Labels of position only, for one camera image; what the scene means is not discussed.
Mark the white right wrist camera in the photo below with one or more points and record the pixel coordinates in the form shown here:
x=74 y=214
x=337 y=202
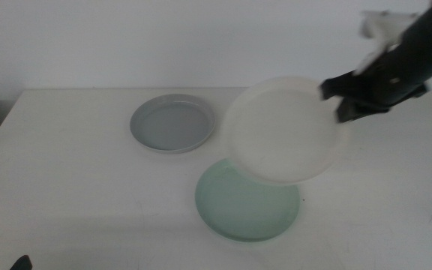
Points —
x=384 y=26

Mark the white shallow bowl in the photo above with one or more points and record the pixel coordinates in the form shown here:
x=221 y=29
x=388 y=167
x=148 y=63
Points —
x=283 y=131

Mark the grey shallow bowl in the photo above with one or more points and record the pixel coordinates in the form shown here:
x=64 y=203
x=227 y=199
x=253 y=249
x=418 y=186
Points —
x=173 y=127

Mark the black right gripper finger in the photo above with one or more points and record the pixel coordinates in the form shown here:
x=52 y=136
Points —
x=354 y=109
x=338 y=86

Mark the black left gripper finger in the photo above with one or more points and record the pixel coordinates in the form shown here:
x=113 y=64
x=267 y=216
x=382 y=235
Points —
x=23 y=263

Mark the mint green shallow bowl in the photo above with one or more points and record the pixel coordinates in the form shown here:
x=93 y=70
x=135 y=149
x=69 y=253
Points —
x=238 y=210

